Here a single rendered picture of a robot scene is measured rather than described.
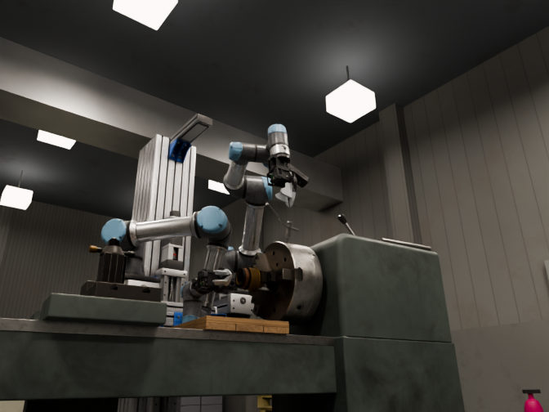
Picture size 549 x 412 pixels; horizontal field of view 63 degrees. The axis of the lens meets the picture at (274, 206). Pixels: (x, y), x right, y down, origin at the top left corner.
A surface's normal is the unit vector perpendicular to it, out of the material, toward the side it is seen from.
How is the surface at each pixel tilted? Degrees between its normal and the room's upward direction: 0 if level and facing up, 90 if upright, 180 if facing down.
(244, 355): 90
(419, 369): 90
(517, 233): 90
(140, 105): 90
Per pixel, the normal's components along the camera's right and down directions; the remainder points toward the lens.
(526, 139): -0.79, -0.22
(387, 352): 0.54, -0.32
